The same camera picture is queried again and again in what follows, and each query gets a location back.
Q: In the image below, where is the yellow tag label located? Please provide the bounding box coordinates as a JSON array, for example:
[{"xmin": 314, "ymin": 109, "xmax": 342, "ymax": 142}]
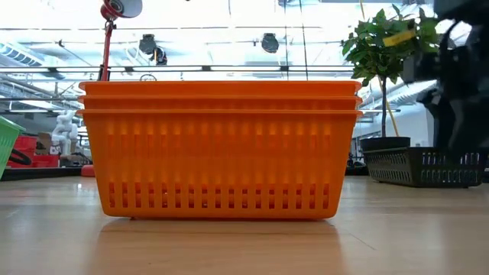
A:
[{"xmin": 383, "ymin": 29, "xmax": 416, "ymax": 47}]

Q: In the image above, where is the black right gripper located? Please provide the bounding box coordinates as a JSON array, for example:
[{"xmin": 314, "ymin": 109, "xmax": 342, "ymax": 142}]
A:
[{"xmin": 416, "ymin": 82, "xmax": 489, "ymax": 162}]

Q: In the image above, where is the green slotted plastic basket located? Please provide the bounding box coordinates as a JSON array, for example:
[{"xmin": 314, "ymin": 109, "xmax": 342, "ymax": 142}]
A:
[{"xmin": 0, "ymin": 115, "xmax": 27, "ymax": 180}]

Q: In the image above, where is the silver ventilation duct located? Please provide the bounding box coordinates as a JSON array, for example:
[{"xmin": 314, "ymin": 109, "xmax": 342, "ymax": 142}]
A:
[
  {"xmin": 361, "ymin": 79, "xmax": 439, "ymax": 110},
  {"xmin": 0, "ymin": 40, "xmax": 68, "ymax": 79}
]

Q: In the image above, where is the black ceiling cable reel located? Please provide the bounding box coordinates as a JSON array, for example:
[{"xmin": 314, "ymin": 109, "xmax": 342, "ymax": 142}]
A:
[
  {"xmin": 261, "ymin": 32, "xmax": 280, "ymax": 54},
  {"xmin": 152, "ymin": 46, "xmax": 168, "ymax": 66},
  {"xmin": 138, "ymin": 33, "xmax": 158, "ymax": 57}
]

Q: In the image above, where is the thick black cable loop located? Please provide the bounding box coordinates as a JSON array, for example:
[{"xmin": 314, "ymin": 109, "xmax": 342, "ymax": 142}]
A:
[{"xmin": 8, "ymin": 147, "xmax": 34, "ymax": 167}]

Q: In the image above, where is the orange slotted plastic basket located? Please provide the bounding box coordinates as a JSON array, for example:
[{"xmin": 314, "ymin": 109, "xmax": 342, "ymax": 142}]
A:
[
  {"xmin": 77, "ymin": 95, "xmax": 364, "ymax": 112},
  {"xmin": 79, "ymin": 80, "xmax": 363, "ymax": 97},
  {"xmin": 76, "ymin": 109, "xmax": 364, "ymax": 221}
]

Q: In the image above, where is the white robot figure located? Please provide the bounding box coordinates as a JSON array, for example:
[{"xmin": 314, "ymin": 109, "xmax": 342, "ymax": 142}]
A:
[{"xmin": 51, "ymin": 110, "xmax": 79, "ymax": 156}]

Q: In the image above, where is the red stand with grey head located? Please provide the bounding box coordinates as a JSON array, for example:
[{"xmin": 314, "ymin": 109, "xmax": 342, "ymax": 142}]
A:
[{"xmin": 97, "ymin": 0, "xmax": 144, "ymax": 178}]

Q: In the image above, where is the black slotted plastic basket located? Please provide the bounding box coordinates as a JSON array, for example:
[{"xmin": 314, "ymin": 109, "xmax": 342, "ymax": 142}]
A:
[{"xmin": 361, "ymin": 147, "xmax": 489, "ymax": 189}]

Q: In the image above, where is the red plastic bin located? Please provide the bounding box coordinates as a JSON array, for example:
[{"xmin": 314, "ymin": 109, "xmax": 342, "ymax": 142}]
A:
[
  {"xmin": 32, "ymin": 154, "xmax": 60, "ymax": 169},
  {"xmin": 7, "ymin": 135, "xmax": 38, "ymax": 169}
]

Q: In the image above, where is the long horizontal ceiling rail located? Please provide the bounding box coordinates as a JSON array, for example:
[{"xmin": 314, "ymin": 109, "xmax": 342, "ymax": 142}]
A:
[{"xmin": 0, "ymin": 65, "xmax": 356, "ymax": 73}]

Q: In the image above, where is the potted green tree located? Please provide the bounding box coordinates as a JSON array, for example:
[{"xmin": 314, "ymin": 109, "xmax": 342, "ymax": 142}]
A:
[{"xmin": 342, "ymin": 3, "xmax": 440, "ymax": 153}]

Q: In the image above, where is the brown cardboard box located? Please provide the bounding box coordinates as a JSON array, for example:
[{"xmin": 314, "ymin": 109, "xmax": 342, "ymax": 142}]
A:
[{"xmin": 37, "ymin": 132, "xmax": 53, "ymax": 156}]

